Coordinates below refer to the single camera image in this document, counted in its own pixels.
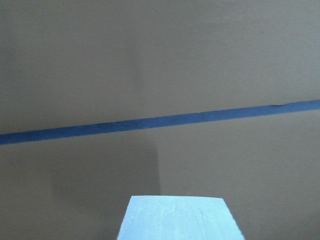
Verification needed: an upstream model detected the light blue block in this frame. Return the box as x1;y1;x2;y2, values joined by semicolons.
117;195;244;240

